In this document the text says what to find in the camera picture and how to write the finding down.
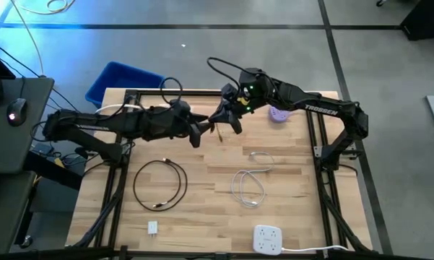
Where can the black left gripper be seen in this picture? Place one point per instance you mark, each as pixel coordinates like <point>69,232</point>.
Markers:
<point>177,124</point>

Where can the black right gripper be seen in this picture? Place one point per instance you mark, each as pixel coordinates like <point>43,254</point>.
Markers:
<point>240,106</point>

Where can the white USB wall charger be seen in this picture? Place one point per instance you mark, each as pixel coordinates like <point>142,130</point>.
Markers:
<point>152,228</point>

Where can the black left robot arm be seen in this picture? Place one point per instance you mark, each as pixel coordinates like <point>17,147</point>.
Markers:
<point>104,122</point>

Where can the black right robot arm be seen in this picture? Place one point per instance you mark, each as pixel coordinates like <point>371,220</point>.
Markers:
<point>321,108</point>

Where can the purple round power strip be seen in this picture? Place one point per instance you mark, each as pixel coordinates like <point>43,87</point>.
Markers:
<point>278,116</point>

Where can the white long power strip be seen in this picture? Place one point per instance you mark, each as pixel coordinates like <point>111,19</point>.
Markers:
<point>115,106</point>

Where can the blue plastic bin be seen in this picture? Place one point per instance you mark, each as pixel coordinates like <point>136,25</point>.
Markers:
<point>122,77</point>

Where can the white square power strip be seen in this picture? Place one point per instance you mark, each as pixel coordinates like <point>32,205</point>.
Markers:
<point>267,239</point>

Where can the black power brick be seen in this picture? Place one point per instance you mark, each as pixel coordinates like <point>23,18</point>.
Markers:
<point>43,148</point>

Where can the black computer mouse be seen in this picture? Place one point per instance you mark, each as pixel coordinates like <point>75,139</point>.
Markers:
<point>16,112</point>

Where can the black caster wheel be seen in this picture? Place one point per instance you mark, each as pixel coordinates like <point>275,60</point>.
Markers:
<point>380,2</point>

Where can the black side desk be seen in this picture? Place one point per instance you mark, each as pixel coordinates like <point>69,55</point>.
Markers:
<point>7,151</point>

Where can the dark grey low desk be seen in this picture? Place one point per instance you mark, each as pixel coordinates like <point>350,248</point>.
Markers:
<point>3,209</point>

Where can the black cabinet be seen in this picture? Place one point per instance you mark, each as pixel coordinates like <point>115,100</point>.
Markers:
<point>426,18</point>

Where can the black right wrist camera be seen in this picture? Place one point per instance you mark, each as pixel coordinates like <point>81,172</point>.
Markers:
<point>229,93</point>

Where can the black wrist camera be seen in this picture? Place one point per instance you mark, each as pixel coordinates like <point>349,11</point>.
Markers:
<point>229,93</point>
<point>180,105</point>

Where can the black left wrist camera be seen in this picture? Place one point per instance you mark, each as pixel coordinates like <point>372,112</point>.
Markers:
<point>180,105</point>

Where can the black aluminium table frame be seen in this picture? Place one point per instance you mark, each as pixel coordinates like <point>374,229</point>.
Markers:
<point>311,137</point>

